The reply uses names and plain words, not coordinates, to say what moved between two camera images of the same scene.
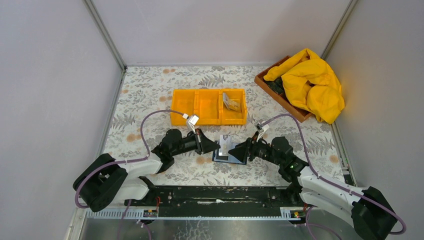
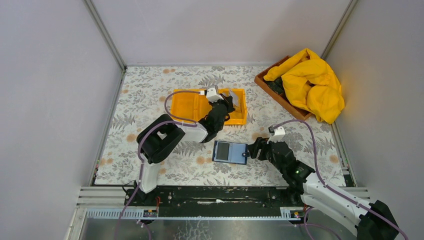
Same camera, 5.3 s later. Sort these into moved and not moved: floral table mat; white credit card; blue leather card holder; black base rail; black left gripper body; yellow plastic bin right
Moved: white credit card; black left gripper body
Not moved: blue leather card holder; floral table mat; black base rail; yellow plastic bin right
